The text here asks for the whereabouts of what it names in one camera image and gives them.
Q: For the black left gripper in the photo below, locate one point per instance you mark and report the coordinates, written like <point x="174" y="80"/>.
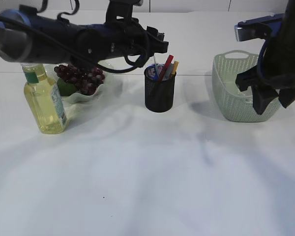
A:
<point x="124" y="36"/>

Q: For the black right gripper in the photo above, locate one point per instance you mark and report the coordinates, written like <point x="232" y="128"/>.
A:
<point x="266" y="87"/>

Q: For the blue scissors with sheath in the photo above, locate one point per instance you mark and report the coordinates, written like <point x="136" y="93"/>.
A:
<point x="151" y="72"/>

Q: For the red marker pen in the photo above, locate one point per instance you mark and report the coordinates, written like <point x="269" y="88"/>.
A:
<point x="165" y="67"/>

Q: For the purple artificial grape bunch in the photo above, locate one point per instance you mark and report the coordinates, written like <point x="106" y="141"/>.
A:
<point x="78" y="80"/>

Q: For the silver marker pen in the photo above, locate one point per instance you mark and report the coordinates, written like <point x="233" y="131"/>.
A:
<point x="168" y="72"/>

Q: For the gold marker pen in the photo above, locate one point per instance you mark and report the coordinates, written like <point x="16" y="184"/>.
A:
<point x="175" y="65"/>

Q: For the yellow liquid plastic bottle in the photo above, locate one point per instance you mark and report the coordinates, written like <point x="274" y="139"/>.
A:
<point x="44" y="99"/>

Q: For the pink scissors purple sheath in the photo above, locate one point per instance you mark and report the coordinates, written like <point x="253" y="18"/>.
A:
<point x="159" y="68"/>

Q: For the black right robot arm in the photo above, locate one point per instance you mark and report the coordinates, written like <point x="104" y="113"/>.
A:
<point x="274" y="74"/>

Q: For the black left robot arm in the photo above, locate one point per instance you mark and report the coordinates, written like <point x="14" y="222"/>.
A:
<point x="28" y="37"/>

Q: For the green plastic woven basket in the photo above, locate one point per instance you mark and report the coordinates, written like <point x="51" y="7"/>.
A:
<point x="235" y="105"/>

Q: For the green wavy glass plate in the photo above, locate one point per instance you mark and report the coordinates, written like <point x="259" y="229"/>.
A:
<point x="77" y="97"/>

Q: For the black mesh pen cup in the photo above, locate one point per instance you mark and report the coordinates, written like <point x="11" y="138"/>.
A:
<point x="159" y="95"/>

